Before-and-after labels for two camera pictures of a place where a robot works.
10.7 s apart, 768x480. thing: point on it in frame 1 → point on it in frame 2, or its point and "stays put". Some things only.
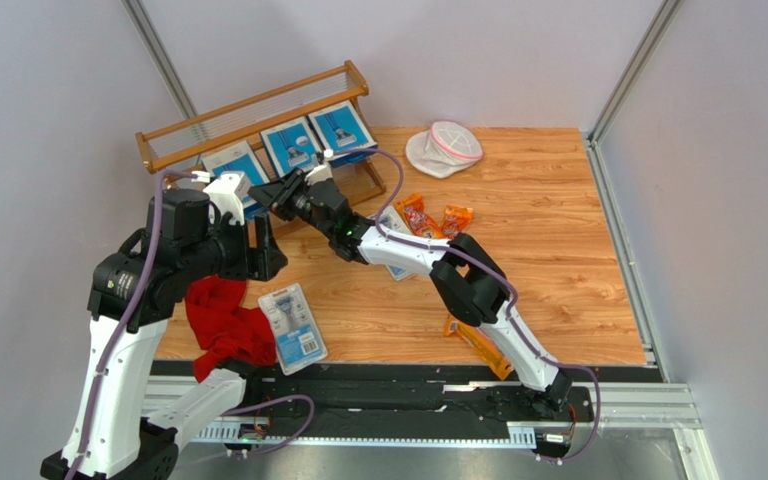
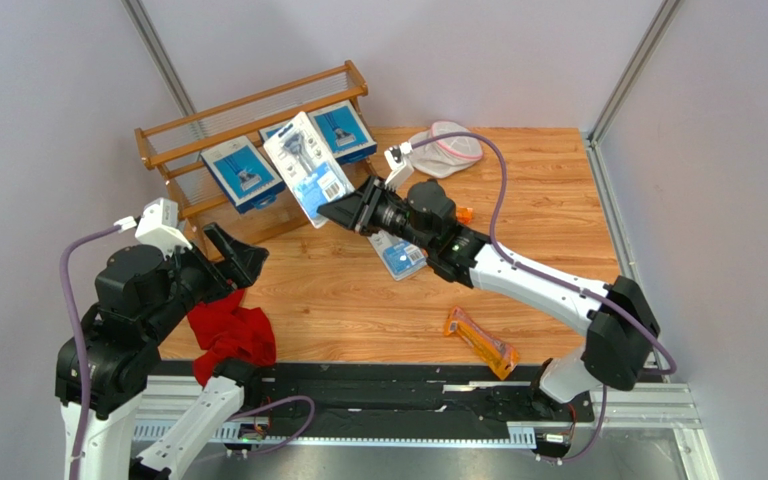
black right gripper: [293, 194] → [367, 209]
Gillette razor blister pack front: [298, 338] → [312, 171]
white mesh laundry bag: [443, 149] stays put
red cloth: [223, 329] stays put
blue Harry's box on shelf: [343, 134] stays put
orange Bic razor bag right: [456, 220] stays put
